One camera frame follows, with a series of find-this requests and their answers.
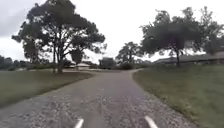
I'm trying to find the dark distant building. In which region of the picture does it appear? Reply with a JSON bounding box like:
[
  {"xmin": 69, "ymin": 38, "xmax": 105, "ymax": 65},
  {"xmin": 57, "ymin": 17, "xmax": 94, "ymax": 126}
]
[{"xmin": 98, "ymin": 57, "xmax": 117, "ymax": 70}]

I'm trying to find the small distant tree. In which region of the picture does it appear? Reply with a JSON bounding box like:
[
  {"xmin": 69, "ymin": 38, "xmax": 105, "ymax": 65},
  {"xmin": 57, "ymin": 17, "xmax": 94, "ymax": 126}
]
[{"xmin": 115, "ymin": 41, "xmax": 144, "ymax": 70}]

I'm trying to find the small pale building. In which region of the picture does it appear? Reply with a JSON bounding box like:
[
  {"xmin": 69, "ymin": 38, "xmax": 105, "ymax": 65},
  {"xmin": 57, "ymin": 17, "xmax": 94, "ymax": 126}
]
[{"xmin": 69, "ymin": 60, "xmax": 92, "ymax": 71}]

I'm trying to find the grey gravel path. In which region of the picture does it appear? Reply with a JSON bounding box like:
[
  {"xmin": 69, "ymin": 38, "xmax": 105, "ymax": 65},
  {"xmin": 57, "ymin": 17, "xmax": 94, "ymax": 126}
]
[{"xmin": 0, "ymin": 68, "xmax": 201, "ymax": 128}]

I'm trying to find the large spreading tree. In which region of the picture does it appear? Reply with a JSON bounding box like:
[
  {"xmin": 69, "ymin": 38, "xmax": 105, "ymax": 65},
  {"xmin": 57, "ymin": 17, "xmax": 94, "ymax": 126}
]
[{"xmin": 11, "ymin": 0, "xmax": 108, "ymax": 75}]

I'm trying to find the robot's own part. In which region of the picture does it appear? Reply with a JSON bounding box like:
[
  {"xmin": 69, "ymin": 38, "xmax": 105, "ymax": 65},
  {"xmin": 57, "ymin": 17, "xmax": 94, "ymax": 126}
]
[
  {"xmin": 73, "ymin": 118, "xmax": 85, "ymax": 128},
  {"xmin": 144, "ymin": 115, "xmax": 159, "ymax": 128}
]

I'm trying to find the broad tree by building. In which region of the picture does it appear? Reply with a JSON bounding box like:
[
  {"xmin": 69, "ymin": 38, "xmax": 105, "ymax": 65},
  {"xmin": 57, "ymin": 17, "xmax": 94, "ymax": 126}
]
[{"xmin": 139, "ymin": 6, "xmax": 224, "ymax": 68}]

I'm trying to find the grass slope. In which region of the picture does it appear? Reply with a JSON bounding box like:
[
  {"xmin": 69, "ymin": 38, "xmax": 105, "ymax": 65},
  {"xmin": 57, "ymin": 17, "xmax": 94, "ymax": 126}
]
[{"xmin": 132, "ymin": 63, "xmax": 224, "ymax": 128}]

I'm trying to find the low long building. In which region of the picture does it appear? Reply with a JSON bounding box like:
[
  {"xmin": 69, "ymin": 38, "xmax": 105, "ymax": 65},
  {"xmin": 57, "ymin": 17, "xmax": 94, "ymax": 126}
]
[{"xmin": 153, "ymin": 49, "xmax": 224, "ymax": 66}]

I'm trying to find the grass field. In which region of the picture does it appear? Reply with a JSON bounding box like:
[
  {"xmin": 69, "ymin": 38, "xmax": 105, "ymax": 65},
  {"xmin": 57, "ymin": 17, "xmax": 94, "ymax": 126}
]
[{"xmin": 0, "ymin": 69, "xmax": 95, "ymax": 108}]

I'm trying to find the distant row of trees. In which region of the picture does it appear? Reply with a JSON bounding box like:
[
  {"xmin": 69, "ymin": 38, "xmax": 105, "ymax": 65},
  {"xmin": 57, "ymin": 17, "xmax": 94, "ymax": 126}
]
[{"xmin": 0, "ymin": 54, "xmax": 33, "ymax": 72}]

